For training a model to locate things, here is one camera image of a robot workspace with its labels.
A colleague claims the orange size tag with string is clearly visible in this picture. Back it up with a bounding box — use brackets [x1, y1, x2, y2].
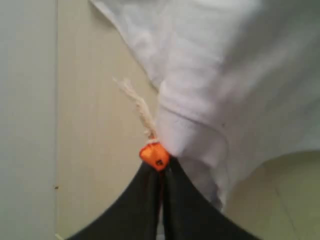
[112, 78, 170, 172]

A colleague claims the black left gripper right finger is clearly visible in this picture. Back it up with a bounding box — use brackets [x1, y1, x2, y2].
[163, 157, 258, 240]

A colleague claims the white t-shirt with red lettering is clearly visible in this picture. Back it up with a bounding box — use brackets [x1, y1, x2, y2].
[92, 0, 320, 209]

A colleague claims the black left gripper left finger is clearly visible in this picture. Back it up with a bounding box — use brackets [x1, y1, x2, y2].
[68, 163, 161, 240]

